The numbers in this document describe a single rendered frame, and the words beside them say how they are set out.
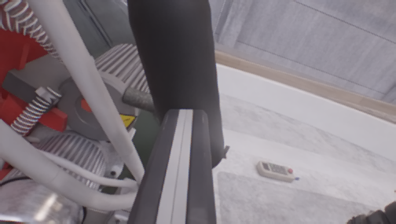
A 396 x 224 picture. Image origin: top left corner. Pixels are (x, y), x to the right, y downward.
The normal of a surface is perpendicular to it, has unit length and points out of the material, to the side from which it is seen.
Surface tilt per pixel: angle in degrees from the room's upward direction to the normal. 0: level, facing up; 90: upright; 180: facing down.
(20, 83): 90
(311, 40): 90
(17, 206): 9
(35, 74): 26
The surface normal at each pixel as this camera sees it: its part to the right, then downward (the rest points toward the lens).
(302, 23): 0.00, 0.52
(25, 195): 0.25, -0.89
